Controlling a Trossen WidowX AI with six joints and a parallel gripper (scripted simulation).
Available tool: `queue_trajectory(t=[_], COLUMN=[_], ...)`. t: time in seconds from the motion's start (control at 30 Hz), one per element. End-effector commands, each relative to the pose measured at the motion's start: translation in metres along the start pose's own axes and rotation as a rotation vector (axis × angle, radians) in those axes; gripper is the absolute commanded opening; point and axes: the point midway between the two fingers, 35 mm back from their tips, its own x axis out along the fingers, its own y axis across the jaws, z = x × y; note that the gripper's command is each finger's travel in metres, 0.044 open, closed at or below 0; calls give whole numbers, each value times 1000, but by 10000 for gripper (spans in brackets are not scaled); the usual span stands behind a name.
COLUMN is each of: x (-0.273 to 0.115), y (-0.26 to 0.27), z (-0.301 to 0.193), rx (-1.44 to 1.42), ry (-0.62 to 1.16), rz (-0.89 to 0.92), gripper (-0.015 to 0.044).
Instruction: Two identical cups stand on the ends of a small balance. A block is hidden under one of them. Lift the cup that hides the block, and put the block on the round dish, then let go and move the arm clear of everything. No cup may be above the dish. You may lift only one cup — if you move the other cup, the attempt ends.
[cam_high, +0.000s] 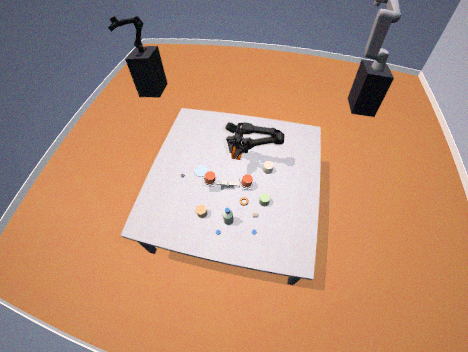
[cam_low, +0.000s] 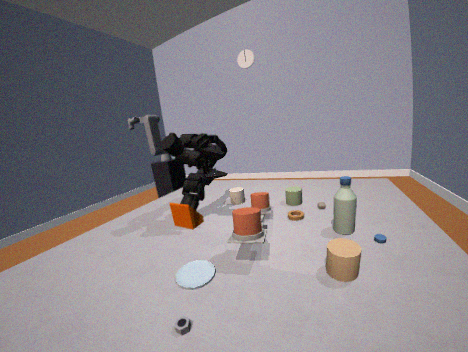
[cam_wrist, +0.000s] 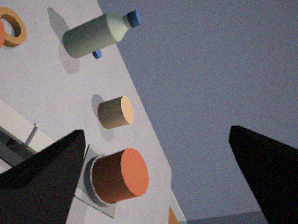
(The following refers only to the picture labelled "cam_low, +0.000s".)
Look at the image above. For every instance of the tan cylinder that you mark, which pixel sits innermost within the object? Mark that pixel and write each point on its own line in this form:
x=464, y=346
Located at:
x=343, y=259

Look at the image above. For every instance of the pale green cylinder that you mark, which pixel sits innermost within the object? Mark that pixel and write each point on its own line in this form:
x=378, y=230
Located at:
x=293, y=196

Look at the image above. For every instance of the tan ring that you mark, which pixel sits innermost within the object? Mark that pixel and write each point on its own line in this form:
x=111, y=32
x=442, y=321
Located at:
x=296, y=218

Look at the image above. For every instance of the terracotta orange cup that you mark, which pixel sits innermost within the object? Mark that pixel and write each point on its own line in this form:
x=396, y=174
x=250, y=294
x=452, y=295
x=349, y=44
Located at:
x=247, y=221
x=260, y=200

